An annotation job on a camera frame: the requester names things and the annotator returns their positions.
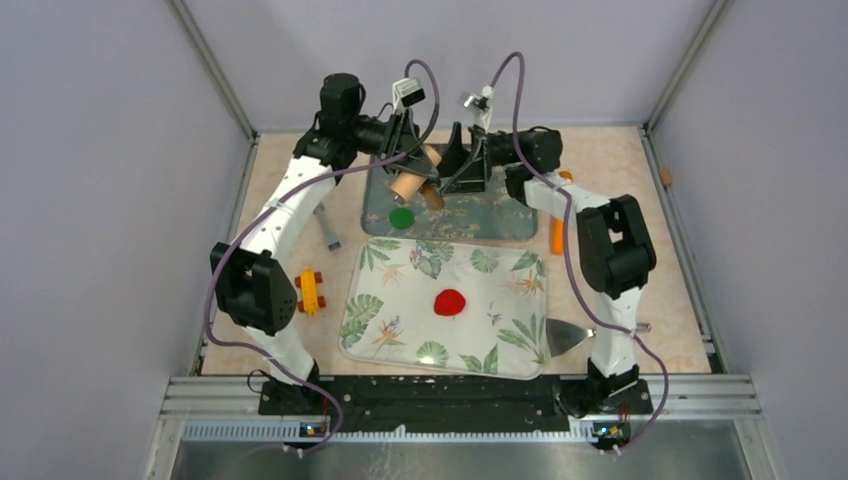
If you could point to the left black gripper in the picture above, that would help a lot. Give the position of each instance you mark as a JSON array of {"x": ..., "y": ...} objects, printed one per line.
[{"x": 401, "y": 145}]

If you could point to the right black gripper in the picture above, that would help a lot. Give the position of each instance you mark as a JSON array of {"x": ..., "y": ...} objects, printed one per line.
[{"x": 472, "y": 176}]

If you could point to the wooden rolling pin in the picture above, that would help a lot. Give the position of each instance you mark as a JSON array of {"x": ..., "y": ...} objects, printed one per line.
[{"x": 417, "y": 179}]

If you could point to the red dough piece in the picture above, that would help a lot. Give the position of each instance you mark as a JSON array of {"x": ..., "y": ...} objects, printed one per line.
[{"x": 449, "y": 303}]

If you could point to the white leaf pattern tray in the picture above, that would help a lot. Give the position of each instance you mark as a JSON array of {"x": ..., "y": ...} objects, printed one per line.
[{"x": 389, "y": 317}]

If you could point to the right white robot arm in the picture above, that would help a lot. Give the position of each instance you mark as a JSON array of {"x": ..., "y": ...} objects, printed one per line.
[{"x": 616, "y": 253}]

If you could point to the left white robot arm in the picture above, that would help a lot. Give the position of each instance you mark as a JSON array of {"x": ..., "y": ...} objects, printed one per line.
[{"x": 249, "y": 282}]

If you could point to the green dough disc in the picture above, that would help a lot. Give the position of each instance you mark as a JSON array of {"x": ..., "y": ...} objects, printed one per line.
[{"x": 401, "y": 218}]

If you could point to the teal blossom pattern tray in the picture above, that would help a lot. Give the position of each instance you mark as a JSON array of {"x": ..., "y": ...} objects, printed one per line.
[{"x": 490, "y": 215}]

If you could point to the grey dumbbell shaped tool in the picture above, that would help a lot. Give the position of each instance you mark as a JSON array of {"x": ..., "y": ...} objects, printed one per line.
[{"x": 331, "y": 239}]

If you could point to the orange toy carrot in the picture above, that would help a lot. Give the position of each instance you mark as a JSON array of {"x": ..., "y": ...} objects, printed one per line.
[{"x": 557, "y": 236}]

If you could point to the yellow red toy car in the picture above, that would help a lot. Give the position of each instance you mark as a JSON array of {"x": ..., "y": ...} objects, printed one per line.
[{"x": 312, "y": 301}]

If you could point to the small wooden block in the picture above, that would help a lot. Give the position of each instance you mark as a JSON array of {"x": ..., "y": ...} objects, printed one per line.
[{"x": 666, "y": 177}]

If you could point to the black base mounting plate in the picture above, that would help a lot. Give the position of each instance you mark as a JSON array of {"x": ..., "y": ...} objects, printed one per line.
[{"x": 451, "y": 403}]

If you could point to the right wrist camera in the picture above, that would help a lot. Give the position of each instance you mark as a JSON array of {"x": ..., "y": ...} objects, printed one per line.
[{"x": 479, "y": 106}]

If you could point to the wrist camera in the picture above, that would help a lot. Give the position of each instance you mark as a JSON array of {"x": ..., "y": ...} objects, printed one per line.
[
  {"x": 479, "y": 106},
  {"x": 407, "y": 92}
]

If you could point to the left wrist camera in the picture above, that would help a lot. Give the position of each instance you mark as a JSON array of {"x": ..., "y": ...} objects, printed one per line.
[{"x": 407, "y": 92}]

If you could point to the metal scraper wooden handle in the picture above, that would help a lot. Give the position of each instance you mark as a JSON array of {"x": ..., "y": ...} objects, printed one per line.
[{"x": 564, "y": 336}]

